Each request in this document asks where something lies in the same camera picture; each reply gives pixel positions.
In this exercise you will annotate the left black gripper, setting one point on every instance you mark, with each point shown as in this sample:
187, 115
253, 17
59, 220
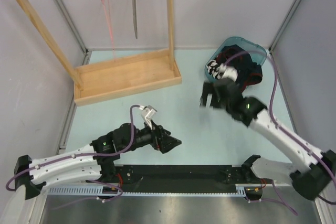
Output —
161, 139

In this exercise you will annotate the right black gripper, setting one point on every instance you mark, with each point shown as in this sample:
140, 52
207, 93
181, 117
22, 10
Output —
208, 88

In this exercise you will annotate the black white striped tank top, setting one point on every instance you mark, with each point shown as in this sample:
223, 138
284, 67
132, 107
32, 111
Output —
212, 71

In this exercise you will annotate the navy basketball jersey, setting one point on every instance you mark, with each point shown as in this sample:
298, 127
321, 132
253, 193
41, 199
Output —
249, 73

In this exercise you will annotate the grey hanger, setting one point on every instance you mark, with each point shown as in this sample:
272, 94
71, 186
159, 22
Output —
134, 9

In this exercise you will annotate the pink wire hanger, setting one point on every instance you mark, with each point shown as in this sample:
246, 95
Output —
107, 13

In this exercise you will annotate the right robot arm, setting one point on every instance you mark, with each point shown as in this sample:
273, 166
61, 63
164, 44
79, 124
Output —
310, 169

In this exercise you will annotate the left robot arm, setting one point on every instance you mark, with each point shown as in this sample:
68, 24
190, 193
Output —
95, 161

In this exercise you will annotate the teal plastic basin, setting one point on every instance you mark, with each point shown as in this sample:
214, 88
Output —
258, 53

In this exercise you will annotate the wooden clothes rack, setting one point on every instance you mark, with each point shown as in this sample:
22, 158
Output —
117, 78

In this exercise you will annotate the white rounded object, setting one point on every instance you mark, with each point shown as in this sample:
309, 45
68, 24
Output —
14, 207

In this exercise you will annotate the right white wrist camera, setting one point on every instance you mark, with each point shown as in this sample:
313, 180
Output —
225, 71

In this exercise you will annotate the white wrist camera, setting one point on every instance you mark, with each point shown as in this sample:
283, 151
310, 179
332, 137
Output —
147, 113
225, 71

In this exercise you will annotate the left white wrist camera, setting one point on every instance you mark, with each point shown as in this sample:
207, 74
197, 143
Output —
147, 113

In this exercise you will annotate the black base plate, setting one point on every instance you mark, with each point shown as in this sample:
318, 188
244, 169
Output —
203, 176

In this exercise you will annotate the white cable duct rail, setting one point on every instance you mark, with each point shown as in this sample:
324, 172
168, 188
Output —
128, 190

